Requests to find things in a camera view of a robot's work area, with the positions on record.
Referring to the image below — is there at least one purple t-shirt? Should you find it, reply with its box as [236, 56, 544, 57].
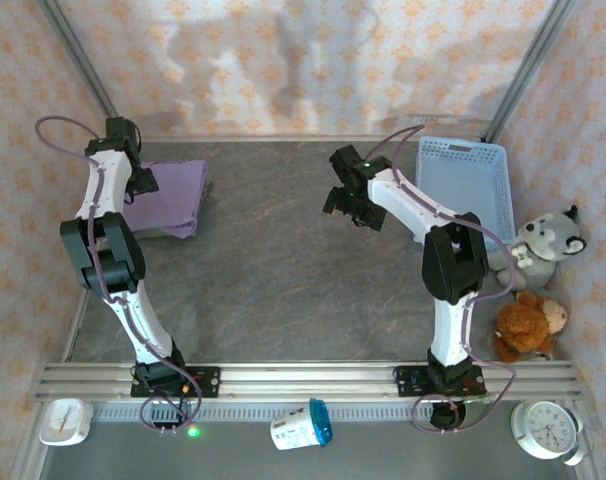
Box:
[122, 159, 209, 240]

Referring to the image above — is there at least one grey garment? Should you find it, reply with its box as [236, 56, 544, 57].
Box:
[132, 178, 216, 240]

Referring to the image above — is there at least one blue plastic laundry basket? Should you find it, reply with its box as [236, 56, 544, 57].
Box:
[413, 135, 517, 254]

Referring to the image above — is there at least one grey plush wolf toy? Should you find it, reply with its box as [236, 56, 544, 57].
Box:
[487, 204, 587, 291]

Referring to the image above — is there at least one brown plush bear toy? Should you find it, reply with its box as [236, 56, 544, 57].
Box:
[492, 291, 570, 364]

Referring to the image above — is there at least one white cup with blue lid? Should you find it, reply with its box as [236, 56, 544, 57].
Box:
[269, 397, 334, 451]

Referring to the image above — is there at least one square white timer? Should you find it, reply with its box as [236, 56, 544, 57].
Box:
[37, 397, 94, 446]

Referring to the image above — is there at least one round white alarm clock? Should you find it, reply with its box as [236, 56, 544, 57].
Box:
[511, 399, 597, 466]

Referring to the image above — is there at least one aluminium frame post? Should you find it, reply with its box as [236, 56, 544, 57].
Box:
[482, 0, 579, 144]
[36, 0, 134, 147]

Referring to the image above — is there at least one aluminium frame bar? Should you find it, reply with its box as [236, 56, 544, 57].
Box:
[130, 133, 484, 144]

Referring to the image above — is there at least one aluminium mounting rail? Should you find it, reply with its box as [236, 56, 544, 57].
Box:
[35, 360, 584, 401]

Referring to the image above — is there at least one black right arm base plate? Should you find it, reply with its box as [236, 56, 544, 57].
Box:
[392, 366, 484, 399]

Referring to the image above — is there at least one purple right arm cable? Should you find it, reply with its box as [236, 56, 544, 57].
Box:
[367, 124, 518, 434]

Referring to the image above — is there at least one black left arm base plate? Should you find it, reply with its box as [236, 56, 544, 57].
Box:
[130, 367, 221, 399]

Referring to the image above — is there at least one black cable port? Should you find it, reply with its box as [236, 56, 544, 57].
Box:
[429, 402, 468, 432]
[151, 404, 182, 435]

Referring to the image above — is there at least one grey slotted cable duct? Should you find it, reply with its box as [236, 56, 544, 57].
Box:
[90, 402, 522, 421]

